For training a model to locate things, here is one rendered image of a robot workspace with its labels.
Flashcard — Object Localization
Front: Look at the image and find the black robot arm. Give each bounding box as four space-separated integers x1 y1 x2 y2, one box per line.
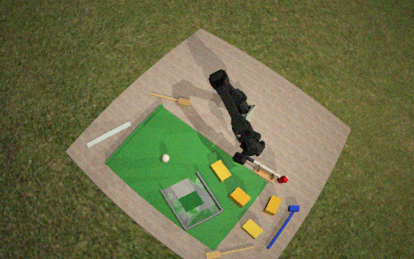
208 69 265 157

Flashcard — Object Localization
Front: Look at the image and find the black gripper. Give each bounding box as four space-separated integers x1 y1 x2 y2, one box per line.
232 131 261 165

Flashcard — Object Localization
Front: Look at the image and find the white golf ball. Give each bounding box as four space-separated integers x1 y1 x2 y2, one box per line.
162 154 170 163

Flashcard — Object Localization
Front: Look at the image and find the white flat bar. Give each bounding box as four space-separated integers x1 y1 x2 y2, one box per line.
86 122 131 147

